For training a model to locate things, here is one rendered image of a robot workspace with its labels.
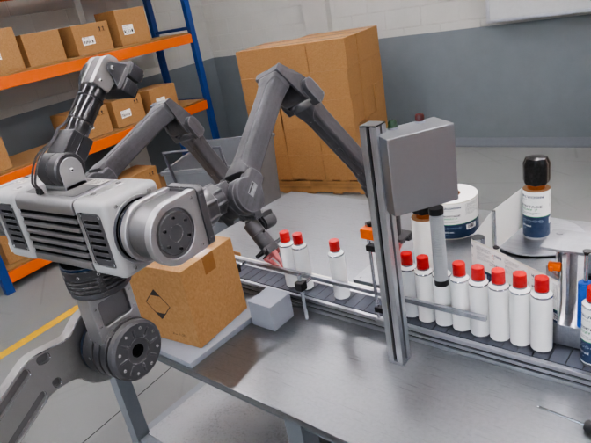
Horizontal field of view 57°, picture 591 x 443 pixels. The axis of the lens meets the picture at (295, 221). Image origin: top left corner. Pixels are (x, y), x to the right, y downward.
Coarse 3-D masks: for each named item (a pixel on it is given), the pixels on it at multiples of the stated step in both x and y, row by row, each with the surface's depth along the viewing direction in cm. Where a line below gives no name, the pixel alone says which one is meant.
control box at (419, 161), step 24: (432, 120) 129; (384, 144) 123; (408, 144) 123; (432, 144) 125; (384, 168) 126; (408, 168) 125; (432, 168) 127; (408, 192) 127; (432, 192) 129; (456, 192) 131
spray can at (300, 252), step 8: (296, 232) 180; (296, 240) 179; (296, 248) 179; (304, 248) 179; (296, 256) 180; (304, 256) 180; (296, 264) 182; (304, 264) 181; (312, 280) 185; (312, 288) 186
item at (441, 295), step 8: (432, 272) 150; (448, 272) 148; (440, 288) 148; (448, 288) 148; (440, 296) 150; (448, 296) 149; (448, 304) 150; (440, 312) 152; (440, 320) 153; (448, 320) 152
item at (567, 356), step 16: (240, 272) 206; (256, 272) 204; (272, 272) 201; (288, 288) 189; (320, 288) 185; (352, 304) 172; (368, 304) 171; (416, 320) 159; (464, 336) 148; (528, 352) 138; (560, 352) 136; (576, 352) 135; (576, 368) 130
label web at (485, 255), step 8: (488, 216) 172; (488, 224) 173; (480, 232) 167; (488, 232) 174; (472, 240) 159; (488, 240) 175; (472, 248) 160; (480, 248) 157; (488, 248) 154; (472, 256) 161; (480, 256) 158; (488, 256) 155; (496, 256) 152; (504, 256) 148; (472, 264) 163; (488, 264) 156; (496, 264) 153; (504, 264) 149; (512, 264) 146; (520, 264) 143; (488, 272) 157; (512, 272) 147; (528, 272) 141; (536, 272) 138; (512, 280) 148; (528, 280) 142; (552, 280) 134; (560, 280) 135; (552, 288) 135; (560, 288) 137; (560, 296) 138; (560, 304) 139
